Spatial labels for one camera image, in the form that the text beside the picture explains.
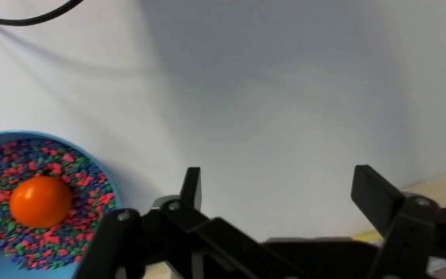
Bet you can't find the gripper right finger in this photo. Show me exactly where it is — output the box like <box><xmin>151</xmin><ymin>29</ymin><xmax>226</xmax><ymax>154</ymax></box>
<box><xmin>350</xmin><ymin>164</ymin><xmax>446</xmax><ymax>279</ymax></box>

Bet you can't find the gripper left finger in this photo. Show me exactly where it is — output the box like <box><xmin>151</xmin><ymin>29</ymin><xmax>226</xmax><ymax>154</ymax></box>
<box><xmin>75</xmin><ymin>167</ymin><xmax>297</xmax><ymax>279</ymax></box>

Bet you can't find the orange ball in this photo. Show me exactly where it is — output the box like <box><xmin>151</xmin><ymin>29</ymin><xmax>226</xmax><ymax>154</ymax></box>
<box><xmin>9</xmin><ymin>176</ymin><xmax>73</xmax><ymax>229</ymax></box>

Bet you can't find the heap of coloured gravel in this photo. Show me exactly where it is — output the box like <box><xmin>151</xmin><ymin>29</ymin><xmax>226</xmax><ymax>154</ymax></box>
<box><xmin>0</xmin><ymin>139</ymin><xmax>116</xmax><ymax>270</ymax></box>

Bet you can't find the black cable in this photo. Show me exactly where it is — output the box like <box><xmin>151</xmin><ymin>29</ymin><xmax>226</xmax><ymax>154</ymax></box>
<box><xmin>0</xmin><ymin>0</ymin><xmax>85</xmax><ymax>27</ymax></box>

